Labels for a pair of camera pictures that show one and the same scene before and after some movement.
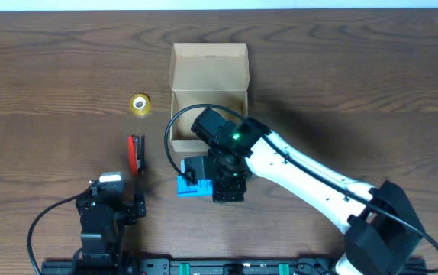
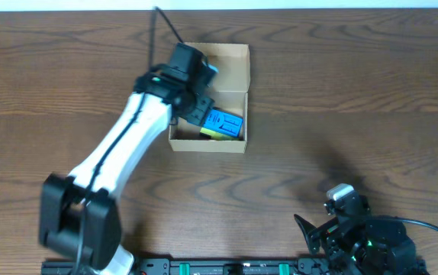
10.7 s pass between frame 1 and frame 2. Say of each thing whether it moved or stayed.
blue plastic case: moved
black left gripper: moved
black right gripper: moved
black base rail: stayed
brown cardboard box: stayed
